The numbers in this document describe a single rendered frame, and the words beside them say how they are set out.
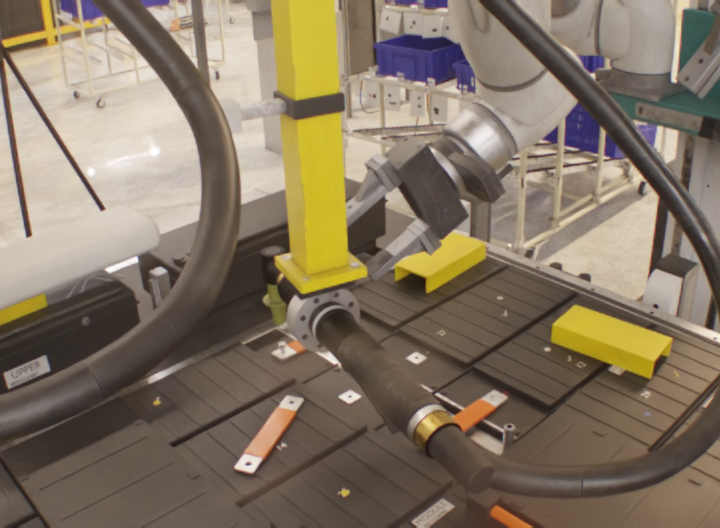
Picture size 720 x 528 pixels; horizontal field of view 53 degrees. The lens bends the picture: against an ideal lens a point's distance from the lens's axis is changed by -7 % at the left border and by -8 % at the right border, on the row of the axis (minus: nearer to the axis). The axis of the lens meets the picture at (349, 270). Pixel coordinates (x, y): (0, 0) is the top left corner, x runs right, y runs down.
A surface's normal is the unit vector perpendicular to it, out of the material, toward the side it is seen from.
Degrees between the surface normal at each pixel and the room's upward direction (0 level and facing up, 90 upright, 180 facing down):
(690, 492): 0
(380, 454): 0
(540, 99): 102
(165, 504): 0
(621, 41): 94
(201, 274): 37
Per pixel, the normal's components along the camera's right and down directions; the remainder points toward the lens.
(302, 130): 0.44, 0.40
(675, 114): -0.73, 0.34
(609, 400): -0.04, -0.89
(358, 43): 0.67, 0.32
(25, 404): 0.19, -0.34
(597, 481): -0.07, -0.22
